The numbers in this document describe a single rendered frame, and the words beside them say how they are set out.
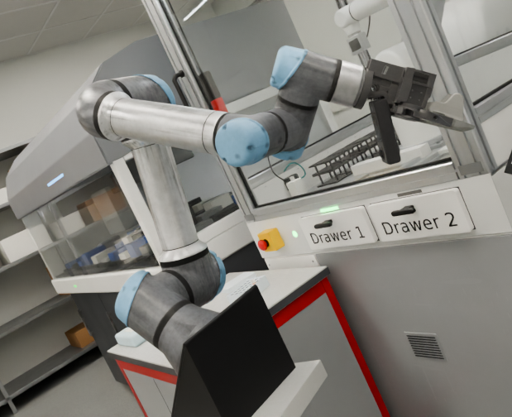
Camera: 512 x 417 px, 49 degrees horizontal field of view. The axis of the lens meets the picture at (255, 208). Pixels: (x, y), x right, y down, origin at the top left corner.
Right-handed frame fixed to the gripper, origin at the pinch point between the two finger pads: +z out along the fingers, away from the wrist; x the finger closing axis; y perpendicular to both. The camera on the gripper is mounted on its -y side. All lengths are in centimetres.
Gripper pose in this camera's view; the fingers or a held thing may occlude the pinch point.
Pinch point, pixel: (465, 129)
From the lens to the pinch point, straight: 105.9
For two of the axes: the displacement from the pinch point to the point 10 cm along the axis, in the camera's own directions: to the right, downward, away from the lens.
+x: 0.2, -1.5, 9.9
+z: 9.7, 2.6, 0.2
